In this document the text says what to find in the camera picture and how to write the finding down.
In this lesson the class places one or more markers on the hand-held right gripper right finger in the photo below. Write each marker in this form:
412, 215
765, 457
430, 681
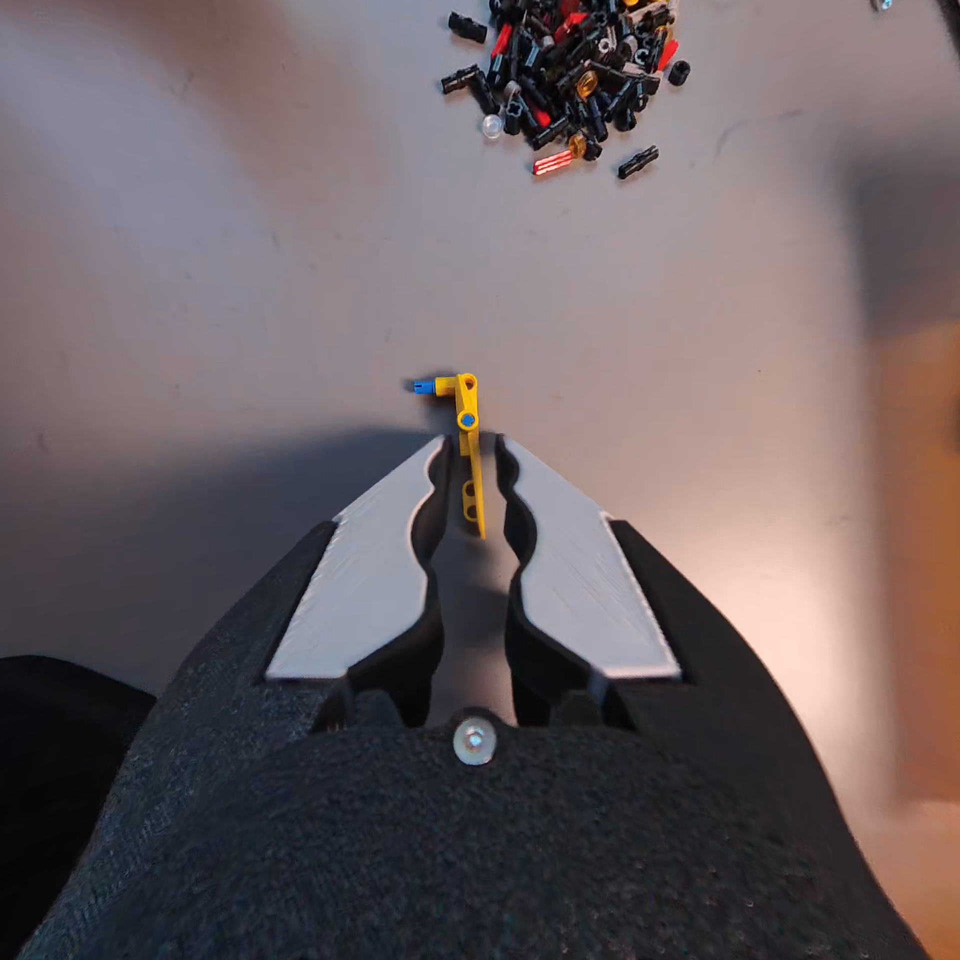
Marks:
592, 592

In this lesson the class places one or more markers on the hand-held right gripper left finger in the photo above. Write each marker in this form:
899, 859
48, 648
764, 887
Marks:
360, 592

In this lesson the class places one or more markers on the yellow angled beam blue pin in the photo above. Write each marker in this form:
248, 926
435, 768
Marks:
469, 442

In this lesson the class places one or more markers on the grey desk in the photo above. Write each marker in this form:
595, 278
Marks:
225, 300

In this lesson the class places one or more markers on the pile of black red pins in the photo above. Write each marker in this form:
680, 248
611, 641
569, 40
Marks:
577, 67

